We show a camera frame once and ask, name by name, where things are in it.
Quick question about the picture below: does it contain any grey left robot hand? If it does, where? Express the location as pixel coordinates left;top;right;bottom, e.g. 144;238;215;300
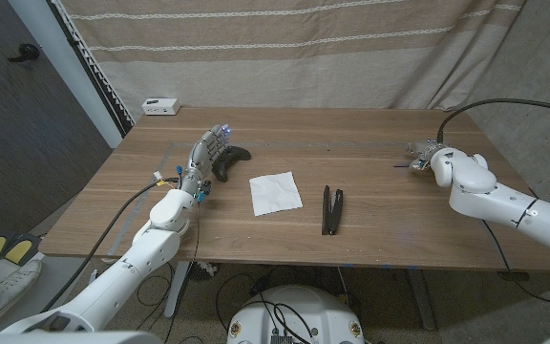
178;123;232;197

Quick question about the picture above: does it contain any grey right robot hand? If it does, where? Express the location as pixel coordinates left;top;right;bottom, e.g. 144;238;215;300
404;139;441;172

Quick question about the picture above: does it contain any black game controller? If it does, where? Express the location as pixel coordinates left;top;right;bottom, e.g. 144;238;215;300
211;145;252;183

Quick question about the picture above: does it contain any white tissue sheet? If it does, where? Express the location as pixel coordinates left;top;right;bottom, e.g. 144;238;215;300
248;171;304;217

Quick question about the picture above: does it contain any black stapler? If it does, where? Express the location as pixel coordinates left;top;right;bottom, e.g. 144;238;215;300
321;184;345;236

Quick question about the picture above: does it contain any white power strip box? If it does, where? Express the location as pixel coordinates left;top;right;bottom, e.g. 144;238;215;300
141;97;181;117

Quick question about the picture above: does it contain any black white floor brush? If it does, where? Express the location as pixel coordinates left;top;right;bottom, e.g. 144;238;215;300
187;261;220;281

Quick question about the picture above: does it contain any beige striped curtain backdrop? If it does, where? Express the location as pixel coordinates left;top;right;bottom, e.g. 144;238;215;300
50;0;527;138

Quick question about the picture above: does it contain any white table leg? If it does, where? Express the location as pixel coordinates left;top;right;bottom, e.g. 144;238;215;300
163;261;191;320

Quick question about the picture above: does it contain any grey table leg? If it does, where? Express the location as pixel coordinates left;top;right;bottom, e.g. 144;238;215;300
406;268;437;332

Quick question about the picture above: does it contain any dark wooden door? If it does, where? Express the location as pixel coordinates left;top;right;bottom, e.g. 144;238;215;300
0;0;114;238

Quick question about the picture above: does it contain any white robot torso base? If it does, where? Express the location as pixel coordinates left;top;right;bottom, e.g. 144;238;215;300
226;285;365;344

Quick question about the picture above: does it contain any white sneaker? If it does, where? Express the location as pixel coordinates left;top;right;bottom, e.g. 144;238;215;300
0;259;43;331

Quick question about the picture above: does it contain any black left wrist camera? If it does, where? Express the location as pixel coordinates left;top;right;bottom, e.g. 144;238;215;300
194;179;213;203

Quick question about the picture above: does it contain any thin black left wrist cable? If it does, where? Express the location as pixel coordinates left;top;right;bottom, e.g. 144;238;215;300
186;200;201;264

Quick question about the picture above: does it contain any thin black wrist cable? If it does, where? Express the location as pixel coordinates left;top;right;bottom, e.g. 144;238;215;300
480;218;550;309
186;200;201;264

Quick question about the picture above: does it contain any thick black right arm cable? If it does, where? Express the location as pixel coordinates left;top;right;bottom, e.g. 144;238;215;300
436;97;550;144

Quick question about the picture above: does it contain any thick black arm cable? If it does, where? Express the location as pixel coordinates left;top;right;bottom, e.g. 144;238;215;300
40;177;181;312
436;97;550;144

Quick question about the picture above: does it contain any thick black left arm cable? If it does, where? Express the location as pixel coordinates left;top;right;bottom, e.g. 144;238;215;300
40;177;181;312

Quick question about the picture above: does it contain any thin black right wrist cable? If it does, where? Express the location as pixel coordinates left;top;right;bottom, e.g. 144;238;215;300
480;218;550;309

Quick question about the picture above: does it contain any white door frame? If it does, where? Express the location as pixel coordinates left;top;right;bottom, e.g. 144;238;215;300
7;0;126;149

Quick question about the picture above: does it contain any black door handle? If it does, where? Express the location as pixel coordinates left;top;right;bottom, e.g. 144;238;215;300
7;43;41;63

